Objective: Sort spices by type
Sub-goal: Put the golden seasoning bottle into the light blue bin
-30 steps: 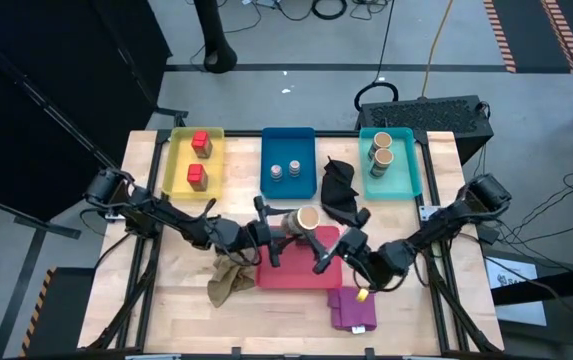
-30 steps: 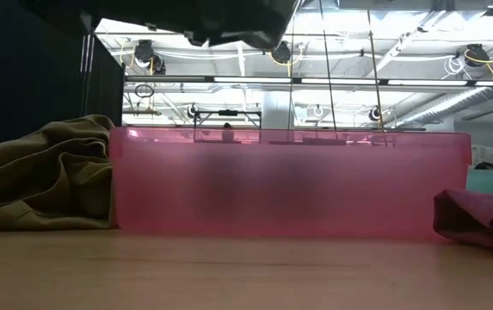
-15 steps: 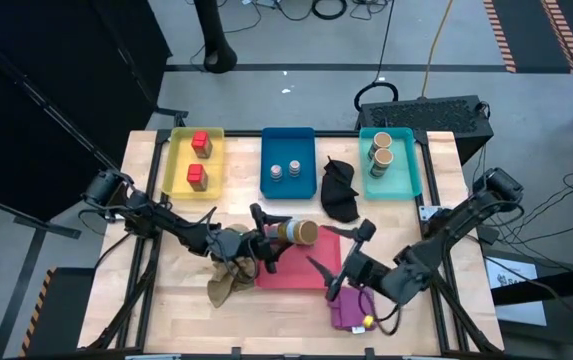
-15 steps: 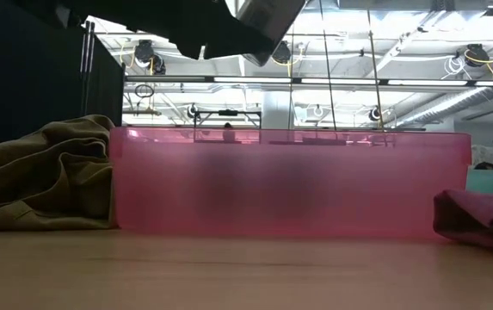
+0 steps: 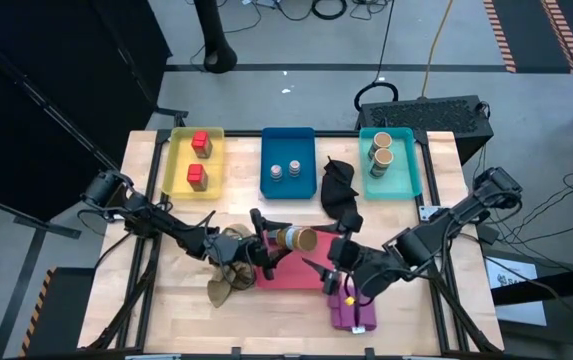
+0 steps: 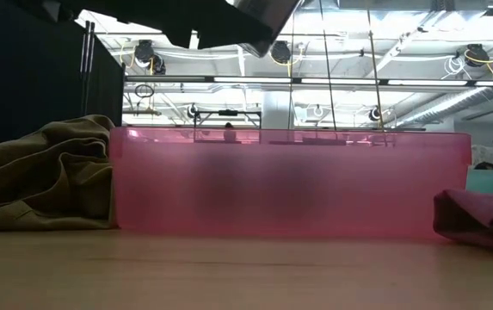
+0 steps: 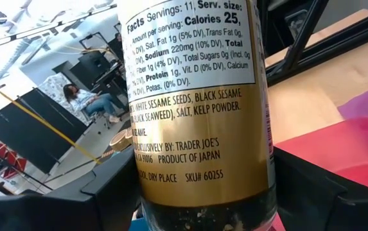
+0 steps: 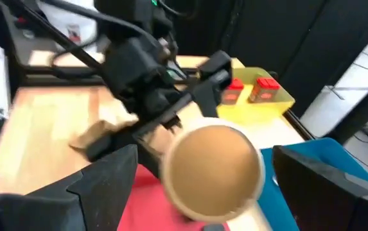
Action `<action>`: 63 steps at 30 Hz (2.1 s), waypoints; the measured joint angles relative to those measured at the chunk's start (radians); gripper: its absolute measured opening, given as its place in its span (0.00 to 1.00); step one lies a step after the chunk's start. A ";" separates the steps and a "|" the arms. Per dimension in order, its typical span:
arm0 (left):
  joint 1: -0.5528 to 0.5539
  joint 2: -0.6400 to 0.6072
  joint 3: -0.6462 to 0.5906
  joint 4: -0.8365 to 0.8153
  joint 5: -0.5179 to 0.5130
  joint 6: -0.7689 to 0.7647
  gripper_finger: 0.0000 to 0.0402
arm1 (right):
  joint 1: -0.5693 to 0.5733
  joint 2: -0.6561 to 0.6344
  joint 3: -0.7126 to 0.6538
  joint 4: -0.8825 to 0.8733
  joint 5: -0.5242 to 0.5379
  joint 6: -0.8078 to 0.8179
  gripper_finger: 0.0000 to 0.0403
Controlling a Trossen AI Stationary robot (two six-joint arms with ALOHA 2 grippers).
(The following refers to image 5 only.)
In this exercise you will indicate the orange striped floor tape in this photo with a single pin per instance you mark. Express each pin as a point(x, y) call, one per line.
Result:
point(499, 35)
point(564, 35)

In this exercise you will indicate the black perforated computer case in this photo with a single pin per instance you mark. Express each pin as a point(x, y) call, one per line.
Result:
point(426, 120)

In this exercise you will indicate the white printed sign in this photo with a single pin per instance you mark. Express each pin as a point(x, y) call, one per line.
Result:
point(516, 300)

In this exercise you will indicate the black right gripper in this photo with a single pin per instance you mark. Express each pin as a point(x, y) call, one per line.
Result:
point(346, 257)

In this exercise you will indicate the khaki cloth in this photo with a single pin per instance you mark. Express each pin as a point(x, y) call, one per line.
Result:
point(221, 292)

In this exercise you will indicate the yellow plastic tray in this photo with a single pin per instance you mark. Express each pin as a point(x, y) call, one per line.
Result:
point(181, 150)

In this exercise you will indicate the purple cloth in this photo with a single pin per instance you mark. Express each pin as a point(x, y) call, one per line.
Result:
point(366, 317)

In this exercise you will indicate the black room divider panel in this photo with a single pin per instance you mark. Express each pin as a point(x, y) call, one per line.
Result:
point(41, 100)

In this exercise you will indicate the black hazard-striped floor ramp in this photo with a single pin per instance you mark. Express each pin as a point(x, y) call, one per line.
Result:
point(61, 315)

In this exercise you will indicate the pink plastic tray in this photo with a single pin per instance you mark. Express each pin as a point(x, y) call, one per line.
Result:
point(291, 275)

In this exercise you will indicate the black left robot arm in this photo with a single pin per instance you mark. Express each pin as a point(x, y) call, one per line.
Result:
point(166, 225)

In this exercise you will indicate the black floor beam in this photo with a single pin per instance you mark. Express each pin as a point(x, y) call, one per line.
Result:
point(566, 282)

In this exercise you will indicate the blue plastic tray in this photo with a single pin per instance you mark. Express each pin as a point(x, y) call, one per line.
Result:
point(286, 145)

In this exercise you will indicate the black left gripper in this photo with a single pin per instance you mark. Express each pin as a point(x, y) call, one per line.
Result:
point(238, 249)

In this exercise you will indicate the red block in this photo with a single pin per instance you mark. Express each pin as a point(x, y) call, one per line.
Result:
point(201, 142)

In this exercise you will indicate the teal plastic tray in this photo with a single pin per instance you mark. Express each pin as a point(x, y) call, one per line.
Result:
point(401, 175)

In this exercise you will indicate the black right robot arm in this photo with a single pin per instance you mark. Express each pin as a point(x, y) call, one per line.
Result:
point(431, 235)

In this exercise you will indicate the black cloth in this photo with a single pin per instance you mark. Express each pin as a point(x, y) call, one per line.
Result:
point(338, 190)

